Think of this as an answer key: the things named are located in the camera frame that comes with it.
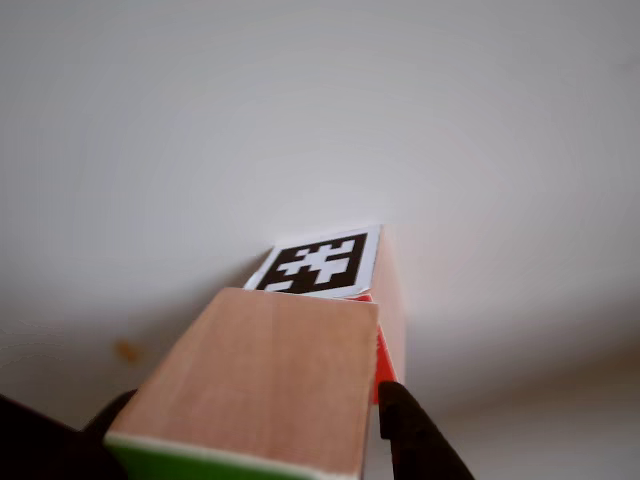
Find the wooden cube with marker tag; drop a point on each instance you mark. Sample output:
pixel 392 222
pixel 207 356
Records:
pixel 320 265

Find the wooden cube with green face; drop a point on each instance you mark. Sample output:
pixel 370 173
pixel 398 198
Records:
pixel 260 380

